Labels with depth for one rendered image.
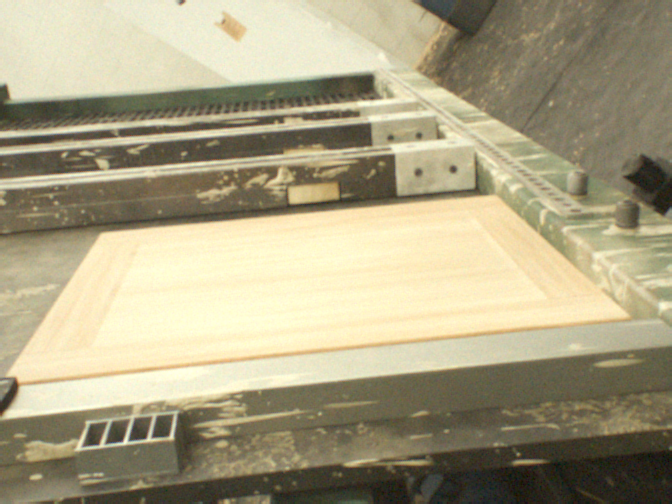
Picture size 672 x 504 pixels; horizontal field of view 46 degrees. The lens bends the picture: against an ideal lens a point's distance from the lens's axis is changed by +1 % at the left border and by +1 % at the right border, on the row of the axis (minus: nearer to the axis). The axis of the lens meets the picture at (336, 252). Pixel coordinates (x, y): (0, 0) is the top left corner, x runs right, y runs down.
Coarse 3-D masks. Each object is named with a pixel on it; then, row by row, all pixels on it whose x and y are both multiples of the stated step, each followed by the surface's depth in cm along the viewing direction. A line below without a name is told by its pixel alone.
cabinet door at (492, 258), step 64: (128, 256) 99; (192, 256) 98; (256, 256) 96; (320, 256) 94; (384, 256) 92; (448, 256) 91; (512, 256) 88; (64, 320) 81; (128, 320) 80; (192, 320) 79; (256, 320) 78; (320, 320) 76; (384, 320) 75; (448, 320) 73; (512, 320) 72; (576, 320) 72
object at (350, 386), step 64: (640, 320) 66; (64, 384) 63; (128, 384) 62; (192, 384) 61; (256, 384) 60; (320, 384) 60; (384, 384) 60; (448, 384) 61; (512, 384) 61; (576, 384) 62; (640, 384) 62; (0, 448) 59; (64, 448) 60
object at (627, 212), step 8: (624, 200) 85; (632, 200) 85; (616, 208) 84; (624, 208) 84; (632, 208) 83; (616, 216) 85; (624, 216) 84; (632, 216) 84; (616, 224) 85; (624, 224) 84; (632, 224) 84
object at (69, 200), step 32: (224, 160) 124; (256, 160) 122; (288, 160) 120; (320, 160) 119; (352, 160) 120; (384, 160) 120; (416, 160) 120; (448, 160) 121; (0, 192) 117; (32, 192) 117; (64, 192) 118; (96, 192) 118; (128, 192) 118; (160, 192) 119; (192, 192) 119; (224, 192) 120; (256, 192) 120; (352, 192) 121; (384, 192) 122; (416, 192) 122; (0, 224) 118; (32, 224) 119; (64, 224) 119; (96, 224) 120
